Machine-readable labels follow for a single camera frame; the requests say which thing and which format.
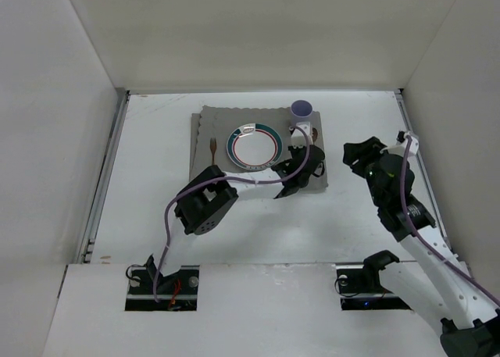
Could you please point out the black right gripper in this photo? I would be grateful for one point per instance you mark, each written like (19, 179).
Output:
(365, 152)

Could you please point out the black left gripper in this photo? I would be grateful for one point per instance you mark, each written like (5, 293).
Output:
(298, 154)

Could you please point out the brown wooden spoon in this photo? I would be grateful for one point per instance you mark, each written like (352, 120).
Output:
(315, 135)

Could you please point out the lilac plastic cup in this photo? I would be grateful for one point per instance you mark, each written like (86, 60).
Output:
(301, 111)

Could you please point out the white plate with green rim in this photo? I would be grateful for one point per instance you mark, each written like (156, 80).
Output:
(254, 147)

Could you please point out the grey cloth placemat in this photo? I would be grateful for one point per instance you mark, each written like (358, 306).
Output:
(221, 122)

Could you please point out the brown wooden fork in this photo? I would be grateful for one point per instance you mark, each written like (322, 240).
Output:
(213, 148)

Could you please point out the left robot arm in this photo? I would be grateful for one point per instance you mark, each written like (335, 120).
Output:
(200, 206)

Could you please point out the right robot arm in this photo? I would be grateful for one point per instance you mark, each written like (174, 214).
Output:
(463, 314)

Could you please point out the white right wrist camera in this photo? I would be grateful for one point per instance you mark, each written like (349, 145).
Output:
(406, 141)

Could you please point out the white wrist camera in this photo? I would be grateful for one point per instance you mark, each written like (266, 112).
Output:
(301, 131)
(406, 141)

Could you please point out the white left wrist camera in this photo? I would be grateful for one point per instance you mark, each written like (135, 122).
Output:
(301, 131)

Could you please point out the right aluminium frame rail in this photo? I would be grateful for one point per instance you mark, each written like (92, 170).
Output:
(431, 202)

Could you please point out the aluminium frame rail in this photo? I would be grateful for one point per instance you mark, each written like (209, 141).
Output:
(431, 202)
(94, 215)

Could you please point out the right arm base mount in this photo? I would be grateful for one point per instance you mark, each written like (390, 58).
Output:
(357, 293)

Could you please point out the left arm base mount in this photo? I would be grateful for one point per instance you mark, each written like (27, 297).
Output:
(177, 293)

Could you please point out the left aluminium frame rail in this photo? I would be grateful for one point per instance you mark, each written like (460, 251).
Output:
(94, 215)

